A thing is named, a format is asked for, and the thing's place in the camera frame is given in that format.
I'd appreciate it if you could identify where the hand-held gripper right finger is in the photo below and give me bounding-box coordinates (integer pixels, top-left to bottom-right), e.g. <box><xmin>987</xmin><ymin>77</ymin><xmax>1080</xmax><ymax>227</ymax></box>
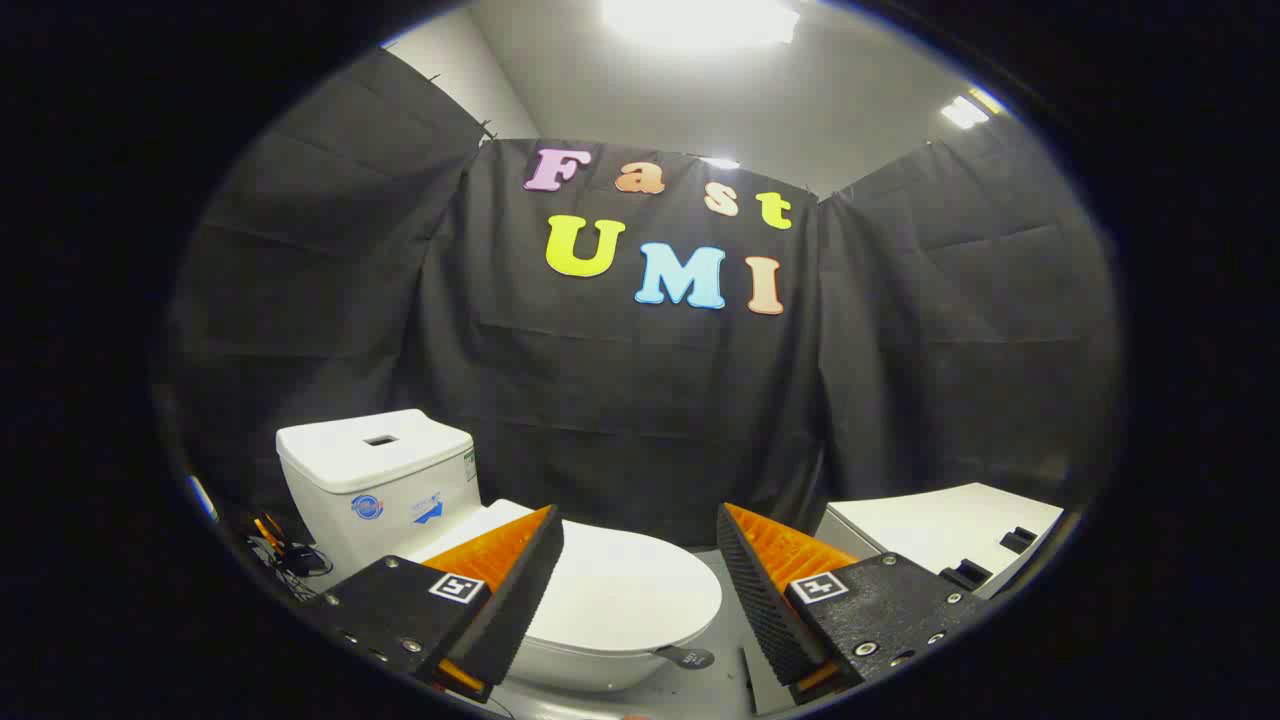
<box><xmin>716</xmin><ymin>503</ymin><xmax>991</xmax><ymax>706</ymax></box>

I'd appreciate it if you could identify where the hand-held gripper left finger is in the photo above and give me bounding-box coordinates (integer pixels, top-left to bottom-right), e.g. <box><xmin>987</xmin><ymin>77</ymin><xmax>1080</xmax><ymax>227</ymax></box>
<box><xmin>300</xmin><ymin>505</ymin><xmax>566</xmax><ymax>704</ymax></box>

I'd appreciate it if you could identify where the white toilet lid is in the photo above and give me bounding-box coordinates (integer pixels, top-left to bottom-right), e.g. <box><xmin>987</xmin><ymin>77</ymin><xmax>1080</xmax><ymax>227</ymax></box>
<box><xmin>410</xmin><ymin>498</ymin><xmax>723</xmax><ymax>671</ymax></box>

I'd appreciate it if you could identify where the white ceramic toilet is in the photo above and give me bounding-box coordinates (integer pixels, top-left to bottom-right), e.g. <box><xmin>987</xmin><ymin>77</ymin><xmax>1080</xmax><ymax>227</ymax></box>
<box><xmin>276</xmin><ymin>408</ymin><xmax>701</xmax><ymax>693</ymax></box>

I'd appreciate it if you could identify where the white drawer cabinet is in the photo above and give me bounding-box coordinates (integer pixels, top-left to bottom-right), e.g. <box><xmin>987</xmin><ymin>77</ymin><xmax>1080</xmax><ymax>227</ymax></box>
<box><xmin>815</xmin><ymin>482</ymin><xmax>1064</xmax><ymax>601</ymax></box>

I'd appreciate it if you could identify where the black backdrop cloth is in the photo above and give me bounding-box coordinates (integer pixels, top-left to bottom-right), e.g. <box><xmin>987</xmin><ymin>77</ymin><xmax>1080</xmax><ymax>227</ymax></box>
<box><xmin>165</xmin><ymin>45</ymin><xmax>1121</xmax><ymax>551</ymax></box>

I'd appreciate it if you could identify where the large ceiling light panel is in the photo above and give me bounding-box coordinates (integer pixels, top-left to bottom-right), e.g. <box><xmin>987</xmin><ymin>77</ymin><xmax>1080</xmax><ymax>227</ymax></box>
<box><xmin>600</xmin><ymin>0</ymin><xmax>801</xmax><ymax>46</ymax></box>

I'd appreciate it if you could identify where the orange black wire bundle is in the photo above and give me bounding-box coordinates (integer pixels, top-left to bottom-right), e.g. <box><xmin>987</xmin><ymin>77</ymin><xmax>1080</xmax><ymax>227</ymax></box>
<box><xmin>248</xmin><ymin>512</ymin><xmax>333</xmax><ymax>598</ymax></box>

